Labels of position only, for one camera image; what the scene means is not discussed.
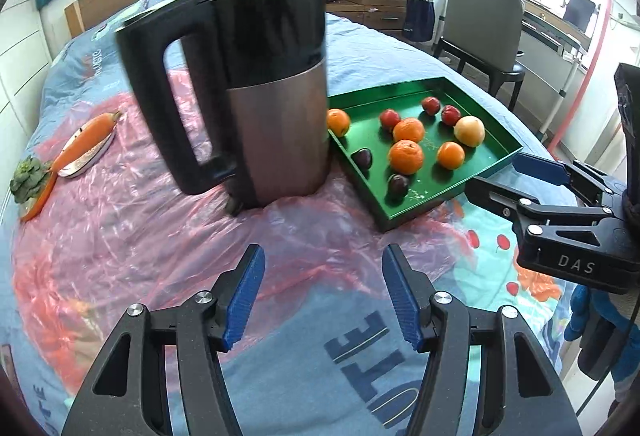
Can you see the glass desk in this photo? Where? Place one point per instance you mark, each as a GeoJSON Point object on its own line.
{"type": "Point", "coordinates": [545, 23]}

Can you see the dark purple plum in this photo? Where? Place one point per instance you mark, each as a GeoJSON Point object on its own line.
{"type": "Point", "coordinates": [362, 158]}
{"type": "Point", "coordinates": [398, 186]}

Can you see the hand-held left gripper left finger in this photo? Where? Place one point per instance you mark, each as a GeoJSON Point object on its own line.
{"type": "Point", "coordinates": [245, 301]}

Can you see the orange oval plate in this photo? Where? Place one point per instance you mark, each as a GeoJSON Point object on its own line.
{"type": "Point", "coordinates": [42, 202]}

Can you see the grey chair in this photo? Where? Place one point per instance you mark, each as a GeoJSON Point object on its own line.
{"type": "Point", "coordinates": [480, 15]}

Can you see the orange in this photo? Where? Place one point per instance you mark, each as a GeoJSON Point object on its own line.
{"type": "Point", "coordinates": [408, 128]}
{"type": "Point", "coordinates": [406, 157]}
{"type": "Point", "coordinates": [340, 121]}
{"type": "Point", "coordinates": [450, 155]}

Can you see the person's right hand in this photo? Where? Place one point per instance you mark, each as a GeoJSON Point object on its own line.
{"type": "Point", "coordinates": [577, 311]}

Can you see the pink plastic sheet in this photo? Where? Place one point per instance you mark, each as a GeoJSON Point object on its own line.
{"type": "Point", "coordinates": [150, 241]}

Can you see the yellow grapefruit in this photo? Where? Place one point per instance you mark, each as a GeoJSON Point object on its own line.
{"type": "Point", "coordinates": [469, 130]}

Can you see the carrot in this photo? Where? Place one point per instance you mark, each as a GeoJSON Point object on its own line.
{"type": "Point", "coordinates": [85, 135]}

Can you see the red plum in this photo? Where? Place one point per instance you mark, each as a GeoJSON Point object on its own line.
{"type": "Point", "coordinates": [430, 105]}
{"type": "Point", "coordinates": [450, 114]}
{"type": "Point", "coordinates": [389, 118]}

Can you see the white wardrobe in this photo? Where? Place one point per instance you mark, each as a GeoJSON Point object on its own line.
{"type": "Point", "coordinates": [20, 65]}

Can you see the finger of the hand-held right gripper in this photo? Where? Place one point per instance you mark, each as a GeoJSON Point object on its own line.
{"type": "Point", "coordinates": [500, 198]}
{"type": "Point", "coordinates": [540, 168]}

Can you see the black and steel electric kettle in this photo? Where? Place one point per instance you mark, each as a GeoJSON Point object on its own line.
{"type": "Point", "coordinates": [280, 130]}

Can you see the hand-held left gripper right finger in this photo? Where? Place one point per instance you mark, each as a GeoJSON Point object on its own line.
{"type": "Point", "coordinates": [402, 306]}

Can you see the green leafy vegetable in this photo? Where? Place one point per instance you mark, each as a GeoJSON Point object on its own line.
{"type": "Point", "coordinates": [30, 178]}

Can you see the dark blue tote bag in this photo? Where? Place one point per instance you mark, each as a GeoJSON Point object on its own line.
{"type": "Point", "coordinates": [419, 18]}

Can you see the green tray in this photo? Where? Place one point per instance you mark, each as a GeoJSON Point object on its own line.
{"type": "Point", "coordinates": [435, 193]}

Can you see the pink hoop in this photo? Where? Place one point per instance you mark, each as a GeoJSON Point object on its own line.
{"type": "Point", "coordinates": [592, 65]}

